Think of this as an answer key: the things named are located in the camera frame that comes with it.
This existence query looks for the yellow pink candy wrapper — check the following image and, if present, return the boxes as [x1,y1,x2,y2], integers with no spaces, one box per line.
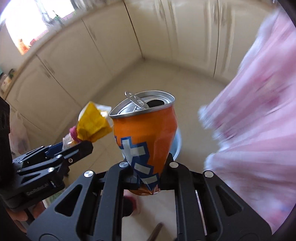
[62,101,113,150]

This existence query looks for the orange crushed soda can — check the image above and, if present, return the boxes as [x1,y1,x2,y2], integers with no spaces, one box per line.
[109,90,178,196]

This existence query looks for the person left hand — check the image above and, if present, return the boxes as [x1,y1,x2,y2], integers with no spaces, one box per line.
[6,201,46,233]

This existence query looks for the lower cream cabinets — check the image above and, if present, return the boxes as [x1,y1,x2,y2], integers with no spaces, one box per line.
[1,1,273,146]

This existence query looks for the pink checkered tablecloth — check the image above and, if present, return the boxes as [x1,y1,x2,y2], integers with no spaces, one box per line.
[198,9,295,232]

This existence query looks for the window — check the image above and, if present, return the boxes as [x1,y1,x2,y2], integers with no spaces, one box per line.
[1,1,75,55]

